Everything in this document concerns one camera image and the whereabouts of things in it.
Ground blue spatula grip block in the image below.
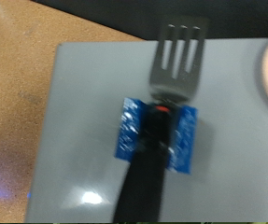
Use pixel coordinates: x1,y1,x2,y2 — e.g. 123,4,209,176
113,96,200,175

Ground silver toaster oven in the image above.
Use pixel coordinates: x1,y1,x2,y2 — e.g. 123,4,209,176
25,38,268,223

